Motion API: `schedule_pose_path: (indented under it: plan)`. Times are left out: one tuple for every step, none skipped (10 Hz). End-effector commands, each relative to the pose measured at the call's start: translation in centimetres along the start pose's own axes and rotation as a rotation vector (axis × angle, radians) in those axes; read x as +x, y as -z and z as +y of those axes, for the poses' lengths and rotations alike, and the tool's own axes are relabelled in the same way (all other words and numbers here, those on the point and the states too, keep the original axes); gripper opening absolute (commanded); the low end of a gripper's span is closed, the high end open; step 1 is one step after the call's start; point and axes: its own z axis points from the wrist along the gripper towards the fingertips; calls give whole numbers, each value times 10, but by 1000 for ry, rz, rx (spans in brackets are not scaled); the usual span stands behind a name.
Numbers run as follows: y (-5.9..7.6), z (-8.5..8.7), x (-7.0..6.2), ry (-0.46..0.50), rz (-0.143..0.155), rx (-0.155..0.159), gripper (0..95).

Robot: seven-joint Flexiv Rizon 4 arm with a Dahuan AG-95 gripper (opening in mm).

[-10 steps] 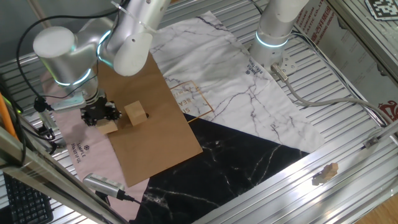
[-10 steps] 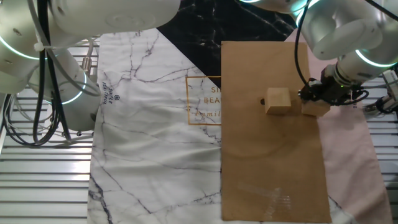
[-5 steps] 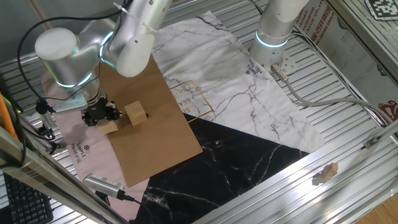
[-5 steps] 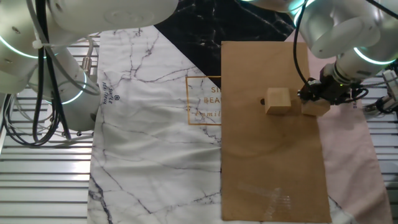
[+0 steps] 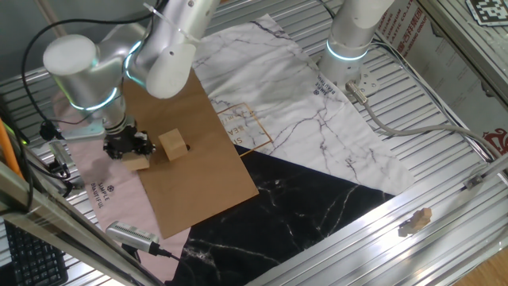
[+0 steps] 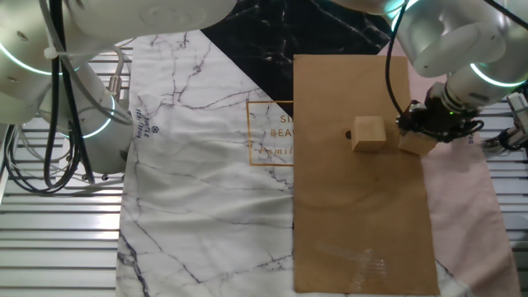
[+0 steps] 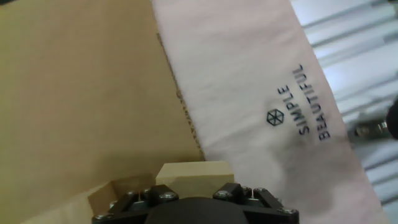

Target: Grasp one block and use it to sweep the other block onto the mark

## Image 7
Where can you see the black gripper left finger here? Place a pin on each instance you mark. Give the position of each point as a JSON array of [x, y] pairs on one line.
[[161, 194]]

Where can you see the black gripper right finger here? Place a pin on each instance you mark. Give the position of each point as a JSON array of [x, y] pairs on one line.
[[231, 191]]

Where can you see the marble pattern cloth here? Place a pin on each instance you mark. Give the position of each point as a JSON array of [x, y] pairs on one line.
[[248, 77]]

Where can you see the brown cardboard sheet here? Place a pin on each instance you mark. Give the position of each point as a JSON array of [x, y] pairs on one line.
[[77, 93]]

